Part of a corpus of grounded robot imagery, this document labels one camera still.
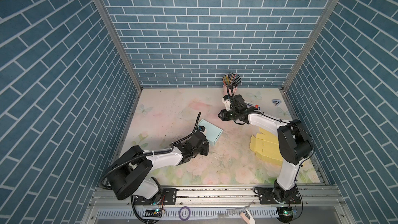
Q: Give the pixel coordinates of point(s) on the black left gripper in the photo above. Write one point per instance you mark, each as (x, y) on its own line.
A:
(206, 149)

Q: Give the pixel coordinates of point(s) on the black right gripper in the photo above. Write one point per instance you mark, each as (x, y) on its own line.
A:
(223, 114)

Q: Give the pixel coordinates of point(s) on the light blue paper box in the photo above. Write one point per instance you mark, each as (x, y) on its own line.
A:
(212, 132)

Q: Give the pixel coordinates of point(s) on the yellow paper box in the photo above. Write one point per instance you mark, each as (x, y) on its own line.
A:
(266, 147)

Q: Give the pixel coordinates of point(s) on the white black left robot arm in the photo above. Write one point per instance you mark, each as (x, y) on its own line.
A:
(128, 175)

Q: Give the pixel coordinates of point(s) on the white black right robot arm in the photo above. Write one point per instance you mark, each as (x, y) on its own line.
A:
(296, 145)

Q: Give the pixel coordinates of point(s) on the white blue pencil box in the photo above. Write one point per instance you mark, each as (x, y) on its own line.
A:
(256, 106)

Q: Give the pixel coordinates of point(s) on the pink metal pencil bucket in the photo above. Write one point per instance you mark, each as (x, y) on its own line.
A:
(226, 91)

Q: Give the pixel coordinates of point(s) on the bundle of coloured pencils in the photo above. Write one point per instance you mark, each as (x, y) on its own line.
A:
(231, 80)

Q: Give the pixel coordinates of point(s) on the left green circuit board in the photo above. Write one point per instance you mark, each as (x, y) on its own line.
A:
(153, 213)

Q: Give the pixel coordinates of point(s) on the green circuit board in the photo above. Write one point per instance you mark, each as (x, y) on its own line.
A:
(153, 213)
(286, 214)

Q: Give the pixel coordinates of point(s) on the white pink clip tool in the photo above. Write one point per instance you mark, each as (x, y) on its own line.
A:
(244, 213)

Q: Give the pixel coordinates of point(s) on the right green circuit board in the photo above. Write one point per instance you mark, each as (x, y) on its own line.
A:
(286, 214)

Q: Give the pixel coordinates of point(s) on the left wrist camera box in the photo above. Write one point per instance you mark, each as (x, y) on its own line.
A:
(201, 128)

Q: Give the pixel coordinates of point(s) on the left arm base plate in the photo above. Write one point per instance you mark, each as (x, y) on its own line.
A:
(166, 196)

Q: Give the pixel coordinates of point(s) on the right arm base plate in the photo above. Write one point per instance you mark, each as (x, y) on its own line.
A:
(273, 195)

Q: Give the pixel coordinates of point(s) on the aluminium front rail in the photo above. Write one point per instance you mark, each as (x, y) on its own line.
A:
(321, 204)

